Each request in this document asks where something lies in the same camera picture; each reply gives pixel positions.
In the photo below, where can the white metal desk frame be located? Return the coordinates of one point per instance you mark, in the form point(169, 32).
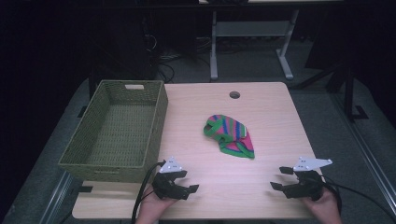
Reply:
point(252, 29)

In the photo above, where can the black metal stand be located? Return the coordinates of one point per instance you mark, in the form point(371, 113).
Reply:
point(345, 87)

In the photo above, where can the person's left hand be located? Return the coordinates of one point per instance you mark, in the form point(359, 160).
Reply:
point(154, 208)

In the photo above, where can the green pink blue striped sock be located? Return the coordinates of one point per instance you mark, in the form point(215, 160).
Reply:
point(232, 133)

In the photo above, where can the person's right hand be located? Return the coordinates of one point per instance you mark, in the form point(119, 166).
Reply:
point(325, 208)

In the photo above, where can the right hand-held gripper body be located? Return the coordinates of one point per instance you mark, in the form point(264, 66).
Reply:
point(306, 183)

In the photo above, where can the grey metal floor rail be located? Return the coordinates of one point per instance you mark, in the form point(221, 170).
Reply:
point(364, 149)
point(56, 199)

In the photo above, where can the green woven basket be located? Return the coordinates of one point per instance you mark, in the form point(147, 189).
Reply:
point(124, 133)

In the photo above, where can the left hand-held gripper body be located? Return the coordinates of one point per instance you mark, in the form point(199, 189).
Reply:
point(166, 183)

